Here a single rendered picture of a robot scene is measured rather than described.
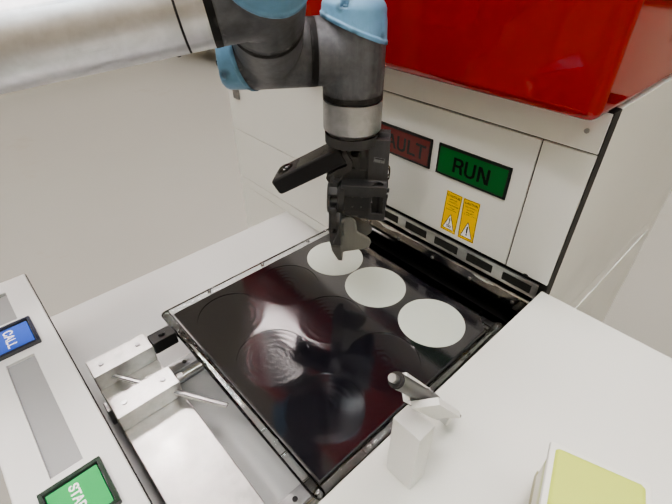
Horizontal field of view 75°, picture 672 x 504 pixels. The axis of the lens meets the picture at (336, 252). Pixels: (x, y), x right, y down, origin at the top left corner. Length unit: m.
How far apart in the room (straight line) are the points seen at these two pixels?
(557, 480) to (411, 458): 0.11
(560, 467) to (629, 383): 0.21
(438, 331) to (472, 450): 0.23
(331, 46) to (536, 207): 0.33
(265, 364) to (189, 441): 0.13
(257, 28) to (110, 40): 0.11
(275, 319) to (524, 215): 0.39
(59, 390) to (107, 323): 0.29
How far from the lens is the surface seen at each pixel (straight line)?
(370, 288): 0.73
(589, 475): 0.44
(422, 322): 0.68
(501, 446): 0.51
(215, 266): 0.93
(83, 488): 0.52
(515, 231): 0.67
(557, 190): 0.62
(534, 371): 0.58
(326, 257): 0.79
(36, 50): 0.43
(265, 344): 0.65
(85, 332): 0.88
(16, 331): 0.70
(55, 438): 0.57
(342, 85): 0.54
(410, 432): 0.39
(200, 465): 0.59
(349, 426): 0.57
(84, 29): 0.41
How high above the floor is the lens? 1.38
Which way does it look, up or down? 37 degrees down
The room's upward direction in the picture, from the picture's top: straight up
